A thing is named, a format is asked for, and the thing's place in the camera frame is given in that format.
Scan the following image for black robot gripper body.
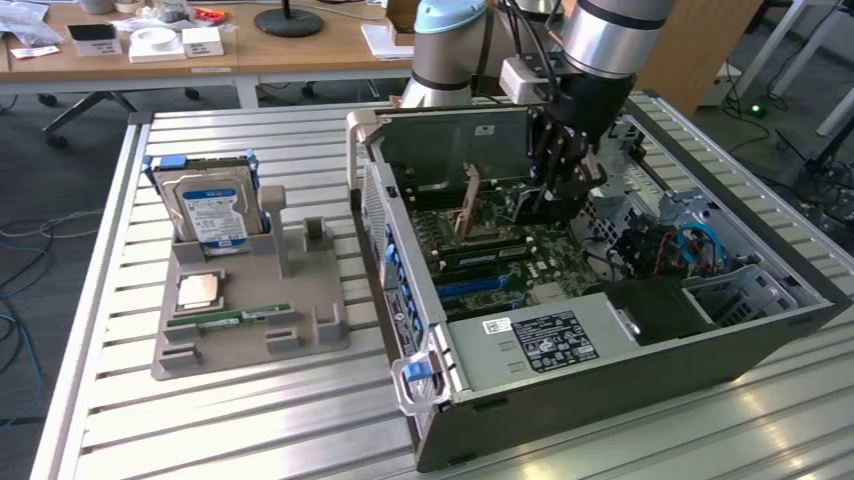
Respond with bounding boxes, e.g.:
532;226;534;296
546;72;639;140

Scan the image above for silver metal drive cage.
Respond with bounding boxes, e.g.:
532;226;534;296
571;144;659;241

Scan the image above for silver socket cover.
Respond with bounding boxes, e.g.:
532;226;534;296
492;183;528;226

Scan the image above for green motherboard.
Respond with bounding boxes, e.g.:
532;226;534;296
399;179;606;321

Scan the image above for CPU socket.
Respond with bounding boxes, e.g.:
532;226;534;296
447;202;515;241

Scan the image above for wooden cabinet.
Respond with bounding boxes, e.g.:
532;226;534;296
586;0;766;117

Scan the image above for blue expansion slot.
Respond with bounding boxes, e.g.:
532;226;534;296
436;274;512;299

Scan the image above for white paper stack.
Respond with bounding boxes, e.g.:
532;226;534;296
359;22;419;61

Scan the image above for brown cardboard box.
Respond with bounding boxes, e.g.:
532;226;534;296
386;0;422;36

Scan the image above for wooden top office desk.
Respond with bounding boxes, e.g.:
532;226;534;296
0;0;243;96
236;0;606;109

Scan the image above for grey power supply unit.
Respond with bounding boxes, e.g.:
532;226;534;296
444;292;639;392

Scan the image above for black round lamp base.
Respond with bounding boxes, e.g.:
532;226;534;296
252;0;326;37

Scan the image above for open grey PC case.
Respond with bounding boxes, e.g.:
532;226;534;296
344;92;854;474

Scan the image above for grey plastic parts rack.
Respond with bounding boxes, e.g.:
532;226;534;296
149;184;355;382

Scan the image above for hard disk in blue caddy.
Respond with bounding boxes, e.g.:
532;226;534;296
143;148;263;259

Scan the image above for white labelled box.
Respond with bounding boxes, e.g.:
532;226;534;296
180;27;225;58

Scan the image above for red packet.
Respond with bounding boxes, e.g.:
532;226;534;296
188;5;228;27

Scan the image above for copper-coloured CPU chip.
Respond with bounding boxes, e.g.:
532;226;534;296
173;273;221;312

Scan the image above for flat white box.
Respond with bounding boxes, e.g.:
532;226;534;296
127;38;188;64

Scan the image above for white tape roll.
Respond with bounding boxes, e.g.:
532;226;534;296
131;27;176;51

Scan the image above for white box with black lid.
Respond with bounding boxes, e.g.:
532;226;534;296
65;23;124;57

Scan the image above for clear plastic bag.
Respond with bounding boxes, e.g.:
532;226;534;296
0;0;65;47

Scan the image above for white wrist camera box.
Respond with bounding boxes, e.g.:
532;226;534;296
499;56;556;105

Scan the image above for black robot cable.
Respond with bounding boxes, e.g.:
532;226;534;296
499;0;566;101

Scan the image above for red wire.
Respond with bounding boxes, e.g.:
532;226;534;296
655;233;676;274

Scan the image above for blue data wire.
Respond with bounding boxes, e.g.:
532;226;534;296
671;223;730;277

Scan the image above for blue floor cable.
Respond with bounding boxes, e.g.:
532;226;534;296
0;238;53;431

